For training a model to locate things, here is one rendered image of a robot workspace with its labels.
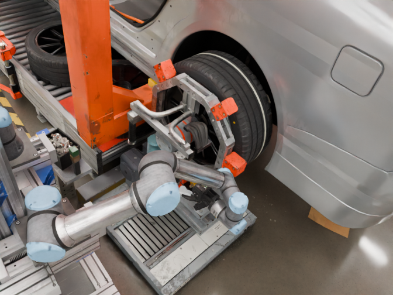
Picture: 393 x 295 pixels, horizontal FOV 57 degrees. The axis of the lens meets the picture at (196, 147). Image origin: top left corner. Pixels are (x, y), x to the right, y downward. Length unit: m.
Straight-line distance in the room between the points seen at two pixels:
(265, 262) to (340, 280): 0.50
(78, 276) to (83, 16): 1.31
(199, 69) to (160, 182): 0.74
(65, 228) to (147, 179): 0.31
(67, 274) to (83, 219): 0.92
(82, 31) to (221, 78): 0.65
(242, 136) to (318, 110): 0.37
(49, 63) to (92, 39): 1.22
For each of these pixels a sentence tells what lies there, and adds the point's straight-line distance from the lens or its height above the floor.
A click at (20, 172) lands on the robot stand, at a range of 1.89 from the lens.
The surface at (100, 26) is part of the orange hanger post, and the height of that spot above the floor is 1.28.
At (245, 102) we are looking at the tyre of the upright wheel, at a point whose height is 1.11.
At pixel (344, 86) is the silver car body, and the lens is 1.48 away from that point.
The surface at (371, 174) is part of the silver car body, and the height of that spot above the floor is 1.12.
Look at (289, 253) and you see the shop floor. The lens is 2.60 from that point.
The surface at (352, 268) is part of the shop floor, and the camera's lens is 2.75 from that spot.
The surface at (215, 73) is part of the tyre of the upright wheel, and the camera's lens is 1.71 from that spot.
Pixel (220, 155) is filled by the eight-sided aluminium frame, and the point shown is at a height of 0.88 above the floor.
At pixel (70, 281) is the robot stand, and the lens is 2.13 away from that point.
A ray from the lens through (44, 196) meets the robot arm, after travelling 1.37.
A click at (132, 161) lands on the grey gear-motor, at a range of 2.29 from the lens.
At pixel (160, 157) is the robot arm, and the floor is 1.22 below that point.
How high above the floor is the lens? 2.14
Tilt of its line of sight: 46 degrees down
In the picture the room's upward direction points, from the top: 11 degrees clockwise
